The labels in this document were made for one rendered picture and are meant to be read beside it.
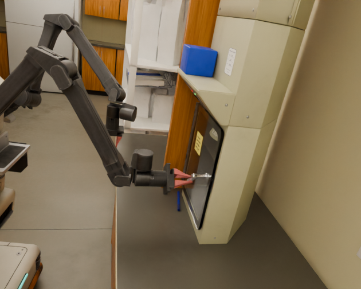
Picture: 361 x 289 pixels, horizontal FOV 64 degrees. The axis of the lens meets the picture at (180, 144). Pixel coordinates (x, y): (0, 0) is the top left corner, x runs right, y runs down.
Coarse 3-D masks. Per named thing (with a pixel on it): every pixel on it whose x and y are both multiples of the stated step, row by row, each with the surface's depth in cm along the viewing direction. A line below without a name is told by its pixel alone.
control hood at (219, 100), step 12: (180, 72) 102; (192, 84) 87; (204, 84) 88; (216, 84) 91; (204, 96) 81; (216, 96) 82; (228, 96) 83; (216, 108) 84; (228, 108) 85; (228, 120) 86
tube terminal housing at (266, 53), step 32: (224, 32) 95; (256, 32) 77; (288, 32) 78; (224, 64) 93; (256, 64) 80; (288, 64) 90; (256, 96) 85; (224, 128) 90; (256, 128) 90; (224, 160) 92; (256, 160) 100; (224, 192) 98; (224, 224) 104
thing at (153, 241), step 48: (144, 144) 177; (144, 192) 131; (144, 240) 103; (192, 240) 107; (240, 240) 112; (288, 240) 116; (144, 288) 85; (192, 288) 88; (240, 288) 91; (288, 288) 94
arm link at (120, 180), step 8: (136, 152) 95; (144, 152) 96; (152, 152) 97; (136, 160) 95; (144, 160) 94; (152, 160) 97; (136, 168) 96; (144, 168) 95; (120, 176) 95; (128, 176) 96; (120, 184) 96; (128, 184) 96
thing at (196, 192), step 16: (208, 112) 104; (208, 128) 101; (192, 144) 119; (208, 144) 100; (192, 160) 117; (208, 160) 99; (208, 176) 98; (192, 192) 114; (208, 192) 97; (192, 208) 113
